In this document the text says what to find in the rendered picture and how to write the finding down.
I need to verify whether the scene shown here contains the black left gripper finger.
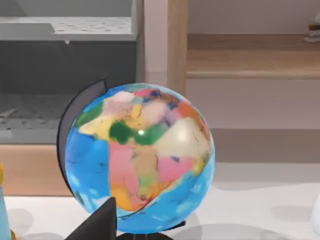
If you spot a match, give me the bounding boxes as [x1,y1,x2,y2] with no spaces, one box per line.
[65,196,117,240]

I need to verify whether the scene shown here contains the colourful globe on black stand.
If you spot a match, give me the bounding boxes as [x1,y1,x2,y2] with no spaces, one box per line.
[56,77,217,240]

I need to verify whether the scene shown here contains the pale wooden drawer front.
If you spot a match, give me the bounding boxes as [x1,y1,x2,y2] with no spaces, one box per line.
[0,143,76,197]

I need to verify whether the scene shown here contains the light blue and yellow object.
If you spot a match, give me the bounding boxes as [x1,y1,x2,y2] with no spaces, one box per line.
[0,162,17,240]

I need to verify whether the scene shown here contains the grey pierced drawer inside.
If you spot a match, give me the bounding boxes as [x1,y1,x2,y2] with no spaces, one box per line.
[0,16,145,145]

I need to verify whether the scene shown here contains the white rounded object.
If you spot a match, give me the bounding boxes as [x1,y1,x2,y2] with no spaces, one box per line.
[309,192,320,236]

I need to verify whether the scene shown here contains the wooden open shelf unit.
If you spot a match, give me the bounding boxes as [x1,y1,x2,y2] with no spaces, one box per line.
[166,0,320,81]

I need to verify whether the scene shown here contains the small white figurine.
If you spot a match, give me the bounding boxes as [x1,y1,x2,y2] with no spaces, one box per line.
[303,18,320,43]

